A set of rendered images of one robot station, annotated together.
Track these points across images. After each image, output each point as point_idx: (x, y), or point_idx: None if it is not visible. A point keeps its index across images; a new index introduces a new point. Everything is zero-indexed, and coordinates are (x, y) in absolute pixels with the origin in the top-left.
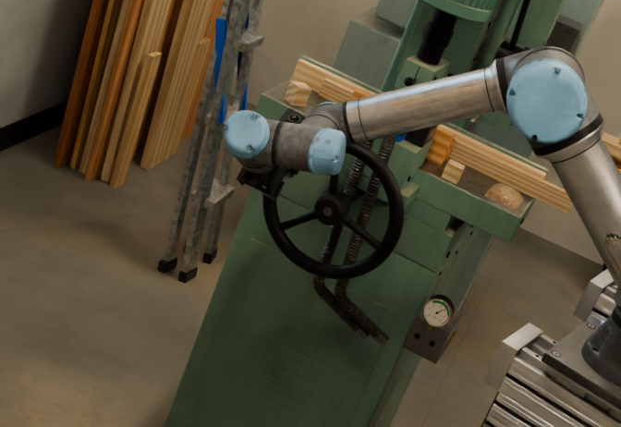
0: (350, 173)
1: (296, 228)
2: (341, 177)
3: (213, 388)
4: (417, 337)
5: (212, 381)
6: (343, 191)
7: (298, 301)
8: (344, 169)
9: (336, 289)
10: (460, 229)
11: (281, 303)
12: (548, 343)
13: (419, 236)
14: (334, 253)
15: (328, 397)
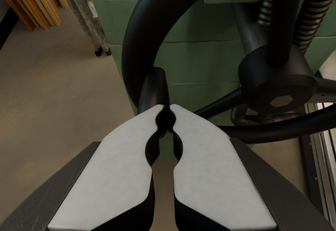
0: None
1: (175, 63)
2: None
3: (166, 145)
4: (324, 95)
5: (163, 143)
6: (260, 25)
7: (199, 103)
8: None
9: (263, 120)
10: None
11: (187, 108)
12: None
13: (331, 7)
14: (221, 65)
15: None
